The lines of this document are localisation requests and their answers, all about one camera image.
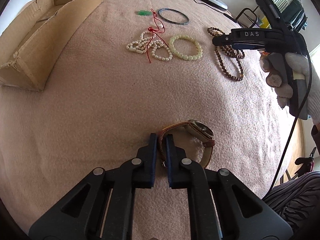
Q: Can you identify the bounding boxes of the brown leather wristwatch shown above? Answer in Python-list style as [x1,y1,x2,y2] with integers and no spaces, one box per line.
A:
[158,119,215,168]

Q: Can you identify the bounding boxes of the white gloved right hand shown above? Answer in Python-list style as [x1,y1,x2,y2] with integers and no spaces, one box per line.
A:
[260,53,319,125]

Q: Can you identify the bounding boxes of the white pearl necklace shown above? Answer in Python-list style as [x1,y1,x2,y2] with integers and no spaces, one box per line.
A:
[126,31,173,62]

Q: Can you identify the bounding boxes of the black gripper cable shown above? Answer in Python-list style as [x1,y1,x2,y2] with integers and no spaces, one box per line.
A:
[261,33,314,202]

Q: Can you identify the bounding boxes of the brown wooden bead necklace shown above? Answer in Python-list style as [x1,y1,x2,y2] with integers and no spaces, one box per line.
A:
[207,26,246,82]

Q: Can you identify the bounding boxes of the pale green bead bracelet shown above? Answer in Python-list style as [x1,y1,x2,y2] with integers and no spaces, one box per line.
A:
[168,34,203,61]

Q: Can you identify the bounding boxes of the striped grey trousers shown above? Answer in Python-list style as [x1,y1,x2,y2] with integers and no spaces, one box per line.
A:
[263,171,319,233]

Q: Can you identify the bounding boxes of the brown cardboard box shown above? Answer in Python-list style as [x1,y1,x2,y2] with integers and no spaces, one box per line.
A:
[1,0,103,91]

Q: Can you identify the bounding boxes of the black metal rack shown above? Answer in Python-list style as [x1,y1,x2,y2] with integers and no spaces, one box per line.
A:
[235,8,261,28]

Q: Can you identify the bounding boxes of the blue bangle bracelet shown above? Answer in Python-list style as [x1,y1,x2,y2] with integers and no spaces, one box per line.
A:
[157,8,190,26]

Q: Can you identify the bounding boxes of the pink fleece blanket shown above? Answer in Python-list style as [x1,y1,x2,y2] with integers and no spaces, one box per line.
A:
[1,0,293,231]

